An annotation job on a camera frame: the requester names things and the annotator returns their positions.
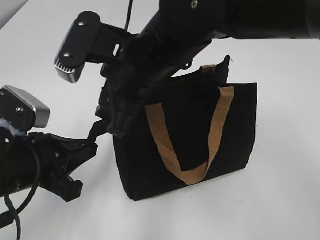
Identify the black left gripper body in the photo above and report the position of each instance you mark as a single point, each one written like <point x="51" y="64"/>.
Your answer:
<point x="23" y="157"/>

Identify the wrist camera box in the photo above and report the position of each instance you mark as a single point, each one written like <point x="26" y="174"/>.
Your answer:
<point x="20" y="111"/>
<point x="88" y="41"/>

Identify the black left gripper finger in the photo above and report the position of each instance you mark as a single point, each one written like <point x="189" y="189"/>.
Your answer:
<point x="72" y="153"/>
<point x="62" y="186"/>

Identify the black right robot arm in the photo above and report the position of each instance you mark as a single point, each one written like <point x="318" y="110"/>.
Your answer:
<point x="178" y="32"/>

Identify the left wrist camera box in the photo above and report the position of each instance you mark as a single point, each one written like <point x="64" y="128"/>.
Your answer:
<point x="20" y="111"/>

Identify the black bag with tan handles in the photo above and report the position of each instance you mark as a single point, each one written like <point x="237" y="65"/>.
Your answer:
<point x="195" y="128"/>

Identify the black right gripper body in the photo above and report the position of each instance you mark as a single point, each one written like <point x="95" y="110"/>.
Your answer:
<point x="144" y="66"/>

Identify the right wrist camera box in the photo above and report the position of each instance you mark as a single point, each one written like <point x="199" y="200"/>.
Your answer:
<point x="88" y="41"/>

